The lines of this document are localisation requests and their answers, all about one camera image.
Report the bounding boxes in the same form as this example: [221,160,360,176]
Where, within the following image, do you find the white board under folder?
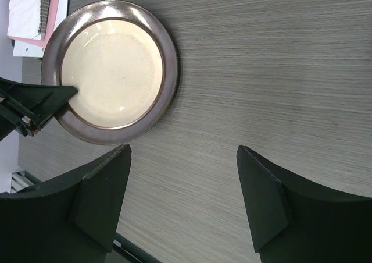
[11,0,70,58]

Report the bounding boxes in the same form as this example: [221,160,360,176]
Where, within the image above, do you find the pink folder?
[8,0,59,47]

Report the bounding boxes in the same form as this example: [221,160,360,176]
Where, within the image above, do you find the brown rimmed cream plate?
[41,0,180,145]

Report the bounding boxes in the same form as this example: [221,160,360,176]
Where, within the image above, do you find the white spiral manual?
[8,0,49,39]

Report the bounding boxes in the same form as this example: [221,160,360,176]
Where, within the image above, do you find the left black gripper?
[1,78,78,140]

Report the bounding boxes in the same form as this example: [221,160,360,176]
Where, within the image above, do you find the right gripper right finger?
[237,145,371,262]

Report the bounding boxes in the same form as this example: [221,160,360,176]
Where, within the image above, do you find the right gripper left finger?
[1,145,131,262]

